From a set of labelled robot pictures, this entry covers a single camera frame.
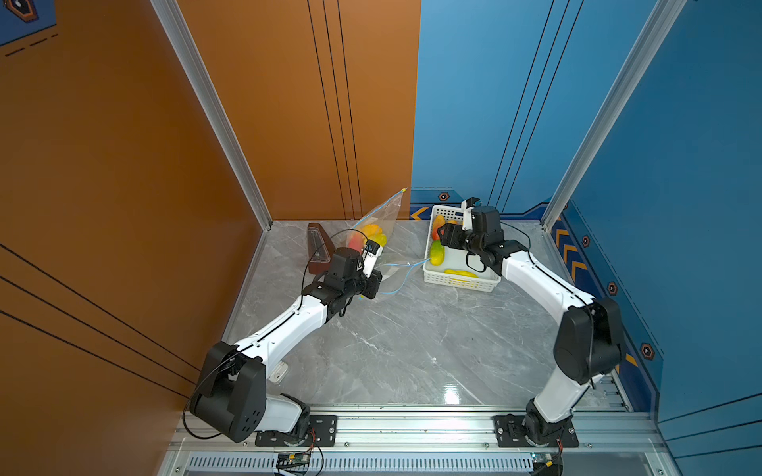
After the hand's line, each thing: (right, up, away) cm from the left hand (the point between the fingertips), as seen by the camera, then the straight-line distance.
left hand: (379, 268), depth 86 cm
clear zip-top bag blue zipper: (+1, +16, +7) cm, 18 cm away
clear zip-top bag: (+5, -3, +8) cm, 10 cm away
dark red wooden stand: (-21, +10, +9) cm, 24 cm away
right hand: (+21, +11, +4) cm, 24 cm away
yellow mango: (0, +9, +19) cm, 21 cm away
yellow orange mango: (+27, -2, +13) cm, 30 cm away
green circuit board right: (+41, -46, -14) cm, 63 cm away
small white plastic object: (-28, -29, -3) cm, 41 cm away
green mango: (+20, +4, +19) cm, 28 cm away
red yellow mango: (+22, +17, +30) cm, 41 cm away
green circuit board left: (-21, -46, -13) cm, 52 cm away
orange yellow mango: (-4, +13, +27) cm, 30 cm away
